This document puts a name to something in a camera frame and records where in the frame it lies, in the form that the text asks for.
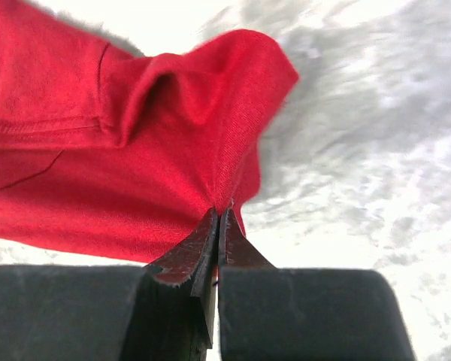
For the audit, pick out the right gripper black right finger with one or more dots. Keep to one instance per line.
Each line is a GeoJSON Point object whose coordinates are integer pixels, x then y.
{"type": "Point", "coordinates": [270, 313]}

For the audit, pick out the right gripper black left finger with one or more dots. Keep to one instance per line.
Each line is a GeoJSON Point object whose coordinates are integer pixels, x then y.
{"type": "Point", "coordinates": [162, 311]}

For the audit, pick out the red t-shirt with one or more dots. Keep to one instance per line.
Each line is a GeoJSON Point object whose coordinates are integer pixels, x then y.
{"type": "Point", "coordinates": [109, 154]}

